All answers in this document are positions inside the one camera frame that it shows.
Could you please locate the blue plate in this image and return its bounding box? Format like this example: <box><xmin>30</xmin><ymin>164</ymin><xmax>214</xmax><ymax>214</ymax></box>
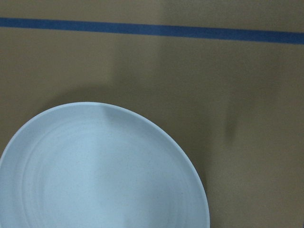
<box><xmin>0</xmin><ymin>102</ymin><xmax>210</xmax><ymax>228</ymax></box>

